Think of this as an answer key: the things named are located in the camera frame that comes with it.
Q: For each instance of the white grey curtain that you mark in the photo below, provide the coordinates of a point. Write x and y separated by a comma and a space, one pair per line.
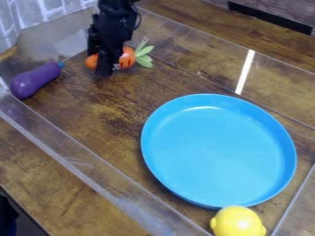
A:
20, 14

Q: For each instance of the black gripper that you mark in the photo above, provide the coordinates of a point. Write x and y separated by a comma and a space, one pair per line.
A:
112, 27

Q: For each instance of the yellow toy lemon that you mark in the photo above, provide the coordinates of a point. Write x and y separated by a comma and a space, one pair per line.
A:
236, 221

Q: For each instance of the orange toy carrot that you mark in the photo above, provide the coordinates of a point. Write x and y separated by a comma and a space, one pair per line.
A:
134, 56

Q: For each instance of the blue round tray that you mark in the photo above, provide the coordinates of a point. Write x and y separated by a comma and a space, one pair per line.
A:
217, 151

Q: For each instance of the clear acrylic enclosure wall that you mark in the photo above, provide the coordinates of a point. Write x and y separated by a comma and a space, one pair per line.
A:
70, 164

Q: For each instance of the purple toy eggplant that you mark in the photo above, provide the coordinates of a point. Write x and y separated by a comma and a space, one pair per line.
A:
28, 82

